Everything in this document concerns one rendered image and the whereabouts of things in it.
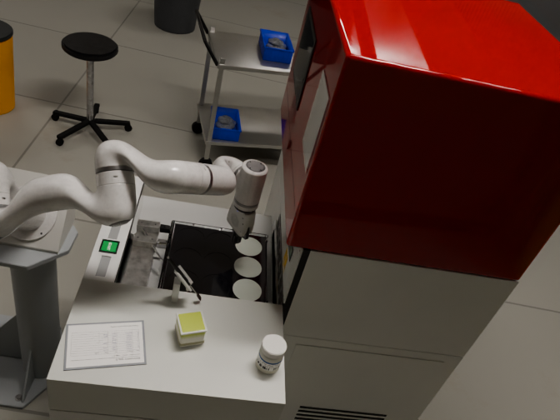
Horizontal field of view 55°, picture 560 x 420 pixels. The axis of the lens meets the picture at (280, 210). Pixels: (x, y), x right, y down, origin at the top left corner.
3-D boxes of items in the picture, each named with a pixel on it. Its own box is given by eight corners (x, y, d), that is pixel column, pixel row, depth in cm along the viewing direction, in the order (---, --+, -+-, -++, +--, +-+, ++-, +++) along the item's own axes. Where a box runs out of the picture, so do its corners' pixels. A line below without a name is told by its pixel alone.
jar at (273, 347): (279, 354, 158) (287, 335, 152) (279, 376, 152) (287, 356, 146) (255, 352, 157) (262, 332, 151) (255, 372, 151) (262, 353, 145)
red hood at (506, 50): (450, 142, 230) (519, 2, 193) (519, 282, 168) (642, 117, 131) (278, 108, 219) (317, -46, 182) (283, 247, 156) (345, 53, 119)
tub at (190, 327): (198, 324, 160) (202, 309, 156) (204, 345, 155) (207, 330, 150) (173, 327, 157) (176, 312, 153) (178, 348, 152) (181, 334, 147)
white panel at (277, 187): (276, 188, 245) (297, 112, 220) (280, 334, 182) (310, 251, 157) (270, 187, 244) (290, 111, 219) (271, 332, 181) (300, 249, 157)
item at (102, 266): (142, 204, 216) (145, 177, 207) (112, 312, 174) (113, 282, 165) (118, 201, 215) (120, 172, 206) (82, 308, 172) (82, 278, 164)
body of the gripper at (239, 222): (228, 195, 178) (222, 220, 185) (244, 215, 173) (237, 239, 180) (247, 191, 183) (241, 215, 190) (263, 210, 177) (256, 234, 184)
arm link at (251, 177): (227, 192, 176) (247, 209, 172) (235, 160, 168) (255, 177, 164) (246, 185, 181) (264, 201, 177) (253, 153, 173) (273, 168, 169)
